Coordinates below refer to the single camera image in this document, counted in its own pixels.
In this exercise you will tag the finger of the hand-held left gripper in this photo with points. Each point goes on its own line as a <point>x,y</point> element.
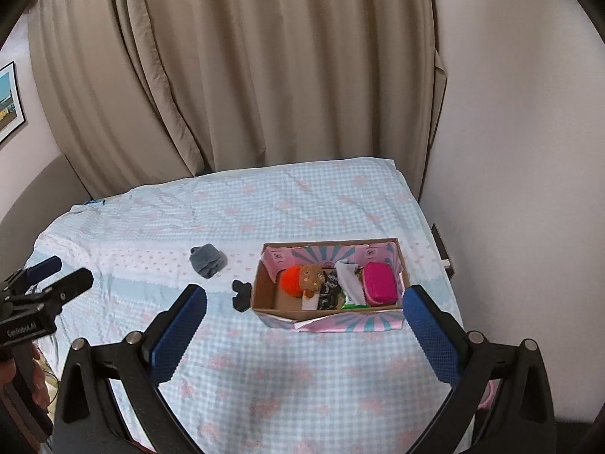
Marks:
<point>42,267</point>
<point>68,286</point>

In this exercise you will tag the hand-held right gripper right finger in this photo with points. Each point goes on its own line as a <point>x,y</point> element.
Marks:
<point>430,335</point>

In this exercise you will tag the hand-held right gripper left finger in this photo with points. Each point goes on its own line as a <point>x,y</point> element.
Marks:
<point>182,331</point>

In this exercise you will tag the magenta pouch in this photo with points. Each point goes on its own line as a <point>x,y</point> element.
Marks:
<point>380,283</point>

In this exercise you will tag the grey sock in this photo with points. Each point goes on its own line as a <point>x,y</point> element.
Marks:
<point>208,260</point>

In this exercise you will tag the green wipes packet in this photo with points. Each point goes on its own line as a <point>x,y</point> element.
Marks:
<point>357,306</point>

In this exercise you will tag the pink patterned cardboard box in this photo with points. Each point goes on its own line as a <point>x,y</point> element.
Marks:
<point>331,324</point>

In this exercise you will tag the black white patterned sock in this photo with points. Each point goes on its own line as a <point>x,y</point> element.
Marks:
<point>330,293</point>

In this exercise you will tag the orange plush toy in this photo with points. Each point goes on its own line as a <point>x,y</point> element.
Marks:
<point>293,281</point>

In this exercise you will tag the brown plush toy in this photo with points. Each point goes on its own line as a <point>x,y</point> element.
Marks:
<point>313,278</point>

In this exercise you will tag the person's left hand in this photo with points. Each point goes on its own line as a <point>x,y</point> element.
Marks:
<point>38,378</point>

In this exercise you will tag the blue cloth piece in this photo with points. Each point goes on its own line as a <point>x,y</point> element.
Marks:
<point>94,202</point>

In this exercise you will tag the light blue checked blanket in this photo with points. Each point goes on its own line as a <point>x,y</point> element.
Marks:
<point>283,388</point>

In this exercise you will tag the beige curtain panel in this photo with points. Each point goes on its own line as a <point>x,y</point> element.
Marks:
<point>108,80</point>
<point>293,56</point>

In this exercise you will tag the framed wall picture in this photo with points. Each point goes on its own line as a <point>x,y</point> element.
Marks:
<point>10,101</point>

